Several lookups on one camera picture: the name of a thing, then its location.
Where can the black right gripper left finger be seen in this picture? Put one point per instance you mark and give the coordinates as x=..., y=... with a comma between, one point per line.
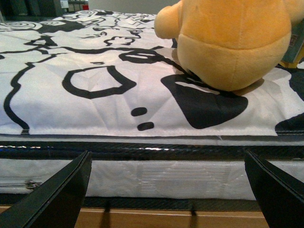
x=56, y=203

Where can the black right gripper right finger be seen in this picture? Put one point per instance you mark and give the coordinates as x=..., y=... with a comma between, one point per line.
x=280, y=196

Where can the yellow plush toy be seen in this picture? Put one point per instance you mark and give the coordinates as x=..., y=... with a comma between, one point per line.
x=229, y=44

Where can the white mattress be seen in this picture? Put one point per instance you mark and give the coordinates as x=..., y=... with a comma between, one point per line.
x=170, y=167

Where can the black and white patterned blanket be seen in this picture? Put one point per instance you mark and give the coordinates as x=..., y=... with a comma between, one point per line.
x=105, y=73

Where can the green toy hang tag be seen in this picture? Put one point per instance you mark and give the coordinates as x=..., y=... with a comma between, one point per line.
x=295, y=51

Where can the wooden bed frame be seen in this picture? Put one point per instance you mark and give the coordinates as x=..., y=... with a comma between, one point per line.
x=135, y=218

